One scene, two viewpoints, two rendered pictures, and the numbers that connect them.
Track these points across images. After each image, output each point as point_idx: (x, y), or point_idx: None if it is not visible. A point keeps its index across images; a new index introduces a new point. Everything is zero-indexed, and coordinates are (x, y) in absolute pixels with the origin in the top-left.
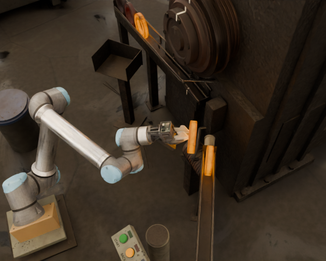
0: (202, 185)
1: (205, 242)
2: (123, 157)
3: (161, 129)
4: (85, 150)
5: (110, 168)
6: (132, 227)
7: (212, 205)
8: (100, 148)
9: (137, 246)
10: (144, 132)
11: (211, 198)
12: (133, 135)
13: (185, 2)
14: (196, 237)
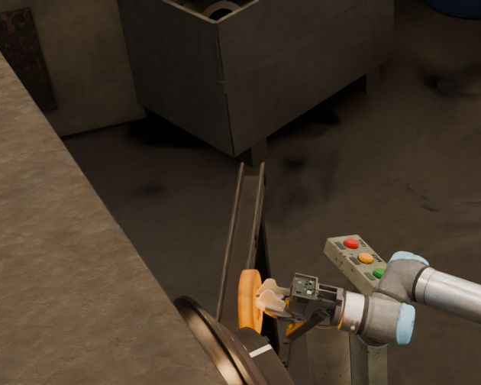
0: (238, 321)
1: (240, 256)
2: (392, 293)
3: (311, 281)
4: (469, 281)
5: (406, 253)
6: (369, 289)
7: (221, 288)
8: (441, 290)
9: (353, 262)
10: (350, 293)
11: (222, 322)
12: (372, 297)
13: (244, 356)
14: (254, 261)
